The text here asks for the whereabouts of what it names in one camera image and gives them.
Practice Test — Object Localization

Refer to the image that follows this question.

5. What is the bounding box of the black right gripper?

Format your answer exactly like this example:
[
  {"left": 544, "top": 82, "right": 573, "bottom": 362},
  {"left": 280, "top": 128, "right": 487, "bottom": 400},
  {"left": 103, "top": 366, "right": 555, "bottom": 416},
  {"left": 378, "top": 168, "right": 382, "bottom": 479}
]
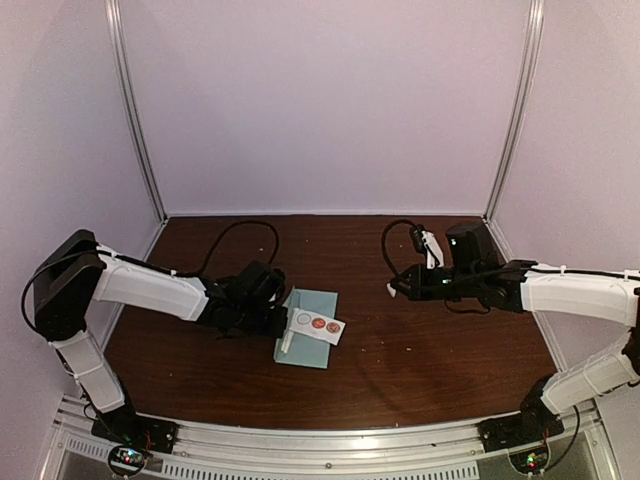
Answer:
[{"left": 390, "top": 264, "right": 480, "bottom": 302}]

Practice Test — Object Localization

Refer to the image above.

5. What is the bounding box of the beige ornate letter paper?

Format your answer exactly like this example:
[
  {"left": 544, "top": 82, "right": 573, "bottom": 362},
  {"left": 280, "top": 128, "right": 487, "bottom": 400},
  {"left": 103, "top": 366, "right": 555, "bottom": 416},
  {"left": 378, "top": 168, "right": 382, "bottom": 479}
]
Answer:
[{"left": 279, "top": 330, "right": 294, "bottom": 355}]

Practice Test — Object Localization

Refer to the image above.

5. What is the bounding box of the light blue envelope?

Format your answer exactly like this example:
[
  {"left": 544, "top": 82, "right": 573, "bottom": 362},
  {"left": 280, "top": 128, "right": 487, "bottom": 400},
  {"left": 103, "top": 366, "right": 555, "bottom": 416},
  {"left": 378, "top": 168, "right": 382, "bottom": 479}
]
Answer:
[{"left": 272, "top": 286, "right": 340, "bottom": 372}]

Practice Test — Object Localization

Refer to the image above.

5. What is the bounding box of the sticker sheet with three seals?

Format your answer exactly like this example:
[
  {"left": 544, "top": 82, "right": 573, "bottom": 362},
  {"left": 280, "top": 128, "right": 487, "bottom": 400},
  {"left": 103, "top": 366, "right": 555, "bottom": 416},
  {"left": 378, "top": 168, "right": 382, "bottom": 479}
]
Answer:
[{"left": 289, "top": 307, "right": 346, "bottom": 346}]

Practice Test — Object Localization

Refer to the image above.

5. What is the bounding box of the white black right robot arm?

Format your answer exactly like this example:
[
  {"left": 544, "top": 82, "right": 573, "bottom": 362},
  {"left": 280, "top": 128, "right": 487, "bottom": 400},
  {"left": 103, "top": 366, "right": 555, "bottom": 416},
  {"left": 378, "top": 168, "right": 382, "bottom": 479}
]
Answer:
[{"left": 386, "top": 221, "right": 639, "bottom": 442}]

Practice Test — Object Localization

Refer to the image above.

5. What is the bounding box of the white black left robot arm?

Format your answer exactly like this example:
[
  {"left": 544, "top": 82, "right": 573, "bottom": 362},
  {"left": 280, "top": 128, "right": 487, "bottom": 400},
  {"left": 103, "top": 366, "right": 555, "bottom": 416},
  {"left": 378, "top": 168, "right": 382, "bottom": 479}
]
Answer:
[{"left": 20, "top": 229, "right": 287, "bottom": 444}]

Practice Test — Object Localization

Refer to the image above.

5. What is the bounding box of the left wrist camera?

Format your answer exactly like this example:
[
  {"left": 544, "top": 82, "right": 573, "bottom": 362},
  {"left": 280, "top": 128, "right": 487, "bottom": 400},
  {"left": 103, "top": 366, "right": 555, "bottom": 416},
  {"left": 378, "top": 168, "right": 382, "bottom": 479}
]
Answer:
[{"left": 269, "top": 268, "right": 286, "bottom": 306}]

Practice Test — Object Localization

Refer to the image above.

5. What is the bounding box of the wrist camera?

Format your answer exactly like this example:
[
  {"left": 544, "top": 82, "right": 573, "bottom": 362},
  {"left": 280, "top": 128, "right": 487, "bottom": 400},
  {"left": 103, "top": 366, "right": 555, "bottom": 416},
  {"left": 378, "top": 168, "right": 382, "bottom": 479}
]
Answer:
[
  {"left": 269, "top": 268, "right": 286, "bottom": 306},
  {"left": 409, "top": 224, "right": 444, "bottom": 270}
]

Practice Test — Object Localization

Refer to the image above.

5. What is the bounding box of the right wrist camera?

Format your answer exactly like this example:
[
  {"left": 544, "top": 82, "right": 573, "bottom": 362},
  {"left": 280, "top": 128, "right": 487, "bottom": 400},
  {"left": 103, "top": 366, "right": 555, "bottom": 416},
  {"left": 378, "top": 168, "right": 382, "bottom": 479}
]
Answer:
[{"left": 409, "top": 224, "right": 444, "bottom": 270}]

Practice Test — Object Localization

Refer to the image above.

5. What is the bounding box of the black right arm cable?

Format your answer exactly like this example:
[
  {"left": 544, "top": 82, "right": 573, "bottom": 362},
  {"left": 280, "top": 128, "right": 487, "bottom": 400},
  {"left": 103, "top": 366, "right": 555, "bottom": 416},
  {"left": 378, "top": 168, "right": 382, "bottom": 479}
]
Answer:
[{"left": 381, "top": 219, "right": 416, "bottom": 281}]

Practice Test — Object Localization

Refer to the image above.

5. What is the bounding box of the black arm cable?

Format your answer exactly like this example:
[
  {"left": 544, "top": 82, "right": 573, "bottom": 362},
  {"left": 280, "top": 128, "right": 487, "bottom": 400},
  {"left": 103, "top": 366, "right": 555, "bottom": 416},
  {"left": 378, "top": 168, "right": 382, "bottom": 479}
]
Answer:
[
  {"left": 189, "top": 220, "right": 280, "bottom": 276},
  {"left": 381, "top": 219, "right": 416, "bottom": 281}
]

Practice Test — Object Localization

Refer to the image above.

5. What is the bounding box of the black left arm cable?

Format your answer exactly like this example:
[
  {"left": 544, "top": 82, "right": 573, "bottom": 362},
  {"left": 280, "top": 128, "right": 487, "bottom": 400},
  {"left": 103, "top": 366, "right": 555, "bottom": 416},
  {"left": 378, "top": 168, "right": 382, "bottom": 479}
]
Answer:
[{"left": 189, "top": 220, "right": 280, "bottom": 276}]

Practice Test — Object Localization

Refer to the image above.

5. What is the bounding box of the front aluminium rail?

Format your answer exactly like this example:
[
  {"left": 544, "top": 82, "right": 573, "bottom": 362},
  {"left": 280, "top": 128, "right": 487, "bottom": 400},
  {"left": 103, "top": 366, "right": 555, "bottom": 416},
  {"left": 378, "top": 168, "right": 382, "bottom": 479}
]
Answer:
[{"left": 35, "top": 395, "right": 622, "bottom": 479}]

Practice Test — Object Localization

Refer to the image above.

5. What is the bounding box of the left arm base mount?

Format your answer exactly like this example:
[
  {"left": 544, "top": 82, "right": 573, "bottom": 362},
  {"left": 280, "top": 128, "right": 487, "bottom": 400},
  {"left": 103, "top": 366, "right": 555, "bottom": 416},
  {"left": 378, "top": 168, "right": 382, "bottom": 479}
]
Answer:
[{"left": 91, "top": 416, "right": 178, "bottom": 478}]

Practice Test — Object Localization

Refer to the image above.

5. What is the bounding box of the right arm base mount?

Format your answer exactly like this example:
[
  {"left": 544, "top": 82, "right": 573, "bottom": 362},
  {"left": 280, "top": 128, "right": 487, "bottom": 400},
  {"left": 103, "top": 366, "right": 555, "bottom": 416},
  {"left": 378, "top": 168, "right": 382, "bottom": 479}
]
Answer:
[{"left": 477, "top": 413, "right": 564, "bottom": 476}]

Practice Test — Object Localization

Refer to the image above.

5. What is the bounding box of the right aluminium frame post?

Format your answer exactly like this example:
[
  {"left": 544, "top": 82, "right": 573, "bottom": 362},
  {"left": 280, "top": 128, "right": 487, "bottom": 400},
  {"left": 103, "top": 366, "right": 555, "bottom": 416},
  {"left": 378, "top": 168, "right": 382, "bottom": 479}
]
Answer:
[{"left": 483, "top": 0, "right": 545, "bottom": 223}]

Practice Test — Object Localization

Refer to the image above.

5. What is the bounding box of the aluminium frame post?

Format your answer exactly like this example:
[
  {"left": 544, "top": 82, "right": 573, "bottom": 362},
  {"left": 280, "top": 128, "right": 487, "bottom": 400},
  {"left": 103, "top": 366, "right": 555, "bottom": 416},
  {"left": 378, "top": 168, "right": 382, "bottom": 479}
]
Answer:
[
  {"left": 483, "top": 0, "right": 545, "bottom": 223},
  {"left": 104, "top": 0, "right": 168, "bottom": 223}
]

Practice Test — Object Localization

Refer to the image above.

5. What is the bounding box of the left aluminium frame post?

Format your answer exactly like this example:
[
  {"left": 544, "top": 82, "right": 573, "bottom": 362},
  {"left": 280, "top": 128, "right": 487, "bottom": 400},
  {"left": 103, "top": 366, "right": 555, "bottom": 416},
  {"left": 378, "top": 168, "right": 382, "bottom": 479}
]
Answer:
[{"left": 104, "top": 0, "right": 168, "bottom": 223}]

